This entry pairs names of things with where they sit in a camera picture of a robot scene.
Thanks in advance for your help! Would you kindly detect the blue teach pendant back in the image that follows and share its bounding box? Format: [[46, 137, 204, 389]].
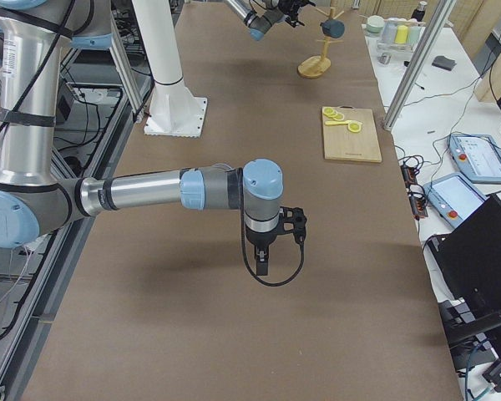
[[449, 134, 501, 184]]

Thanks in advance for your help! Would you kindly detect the lemon slice front left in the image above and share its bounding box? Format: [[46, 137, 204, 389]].
[[322, 107, 335, 116]]

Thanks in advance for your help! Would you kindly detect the black power strip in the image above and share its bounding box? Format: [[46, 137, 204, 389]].
[[401, 164, 428, 221]]

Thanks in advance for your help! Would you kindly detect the green rimmed white bowl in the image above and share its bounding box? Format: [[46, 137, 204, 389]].
[[366, 15, 385, 35]]

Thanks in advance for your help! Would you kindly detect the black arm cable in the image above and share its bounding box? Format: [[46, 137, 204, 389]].
[[238, 183, 306, 287]]

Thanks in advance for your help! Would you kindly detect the aluminium camera post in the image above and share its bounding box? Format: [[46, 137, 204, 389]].
[[382, 0, 457, 131]]

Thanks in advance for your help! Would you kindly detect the bamboo cutting board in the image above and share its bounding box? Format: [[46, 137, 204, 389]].
[[321, 106, 382, 163]]

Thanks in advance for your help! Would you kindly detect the blue cup yellow inside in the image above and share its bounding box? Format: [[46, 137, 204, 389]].
[[320, 19, 345, 39]]

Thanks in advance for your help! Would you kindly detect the blue teach pendant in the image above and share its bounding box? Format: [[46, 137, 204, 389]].
[[423, 173, 488, 228], [449, 134, 501, 184]]

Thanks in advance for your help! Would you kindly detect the lemon slice back left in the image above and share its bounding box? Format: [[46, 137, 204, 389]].
[[332, 113, 346, 122]]

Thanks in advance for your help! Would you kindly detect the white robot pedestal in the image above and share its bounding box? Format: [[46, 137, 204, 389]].
[[132, 0, 207, 138]]

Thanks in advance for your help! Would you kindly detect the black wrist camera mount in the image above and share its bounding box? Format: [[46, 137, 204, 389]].
[[275, 206, 307, 246]]

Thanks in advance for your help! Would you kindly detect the lemon slice by knife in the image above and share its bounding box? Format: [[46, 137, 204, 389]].
[[347, 120, 362, 133]]

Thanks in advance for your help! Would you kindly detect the small metal cup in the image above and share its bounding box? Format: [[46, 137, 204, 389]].
[[377, 52, 392, 65]]

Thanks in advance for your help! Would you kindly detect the aluminium frame rack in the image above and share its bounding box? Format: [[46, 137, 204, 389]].
[[0, 18, 151, 400]]

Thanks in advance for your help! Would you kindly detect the black computer monitor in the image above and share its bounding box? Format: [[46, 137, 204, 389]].
[[428, 195, 501, 359]]

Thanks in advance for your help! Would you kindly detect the black small square device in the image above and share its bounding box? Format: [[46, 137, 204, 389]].
[[432, 55, 457, 71]]

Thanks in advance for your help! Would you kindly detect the wooden cup storage rack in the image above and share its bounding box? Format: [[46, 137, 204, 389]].
[[297, 4, 343, 79]]

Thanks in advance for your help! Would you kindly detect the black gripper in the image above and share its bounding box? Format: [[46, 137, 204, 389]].
[[277, 0, 316, 28], [245, 227, 278, 276]]

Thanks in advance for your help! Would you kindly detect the blue teach pendant front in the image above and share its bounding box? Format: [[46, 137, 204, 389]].
[[423, 173, 488, 228]]

